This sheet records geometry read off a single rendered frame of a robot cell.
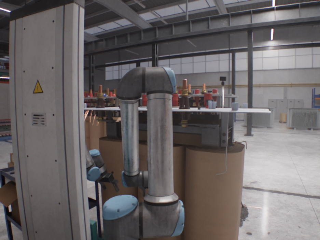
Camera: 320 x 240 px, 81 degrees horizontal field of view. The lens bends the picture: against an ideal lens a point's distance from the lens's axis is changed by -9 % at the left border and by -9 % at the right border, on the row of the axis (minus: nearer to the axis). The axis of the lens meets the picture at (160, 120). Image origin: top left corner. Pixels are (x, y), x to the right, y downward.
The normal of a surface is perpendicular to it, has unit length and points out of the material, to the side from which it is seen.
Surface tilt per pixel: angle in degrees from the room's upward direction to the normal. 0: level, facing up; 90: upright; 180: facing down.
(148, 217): 55
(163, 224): 80
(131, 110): 110
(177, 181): 90
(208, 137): 90
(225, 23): 90
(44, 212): 90
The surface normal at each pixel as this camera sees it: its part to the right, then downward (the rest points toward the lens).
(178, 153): 0.51, 0.07
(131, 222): 0.08, -0.33
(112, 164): -0.48, 0.07
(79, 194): 0.95, 0.03
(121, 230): 0.09, 0.07
